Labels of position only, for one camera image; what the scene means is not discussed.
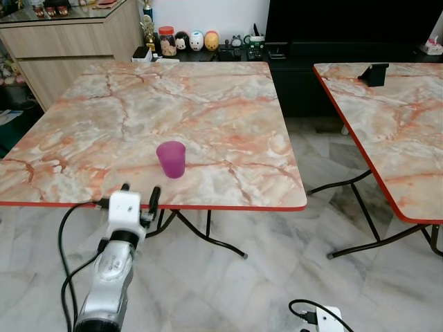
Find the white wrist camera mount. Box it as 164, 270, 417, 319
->
315, 306, 345, 332
107, 192, 145, 234

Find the red lidded snack jar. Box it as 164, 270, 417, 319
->
159, 26, 177, 57

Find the marble folding table with stand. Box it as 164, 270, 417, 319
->
307, 62, 443, 260

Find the white round figurine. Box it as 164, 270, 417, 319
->
190, 30, 206, 52

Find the small white box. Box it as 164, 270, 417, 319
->
132, 46, 154, 64

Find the light wooden cabinet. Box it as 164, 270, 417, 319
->
0, 0, 145, 111

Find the purple plastic cup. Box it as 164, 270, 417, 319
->
156, 140, 187, 179

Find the large marble folding table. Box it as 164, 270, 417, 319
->
0, 61, 308, 260

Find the yellow round figurine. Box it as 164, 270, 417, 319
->
204, 30, 220, 52

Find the black television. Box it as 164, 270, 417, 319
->
264, 0, 443, 46

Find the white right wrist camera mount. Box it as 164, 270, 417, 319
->
315, 306, 345, 332

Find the black round figurine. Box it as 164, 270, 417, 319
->
174, 31, 191, 51

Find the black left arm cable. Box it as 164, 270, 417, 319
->
58, 199, 111, 332

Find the pink white small ornament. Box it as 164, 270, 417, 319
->
424, 36, 443, 55

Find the black phone stand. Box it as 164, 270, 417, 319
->
359, 63, 390, 88

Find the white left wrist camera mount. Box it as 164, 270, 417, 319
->
107, 192, 145, 234

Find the gold trophy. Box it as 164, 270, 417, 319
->
139, 0, 157, 53

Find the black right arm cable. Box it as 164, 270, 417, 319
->
288, 299, 354, 332

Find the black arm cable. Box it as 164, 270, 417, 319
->
58, 199, 111, 332
288, 299, 354, 332

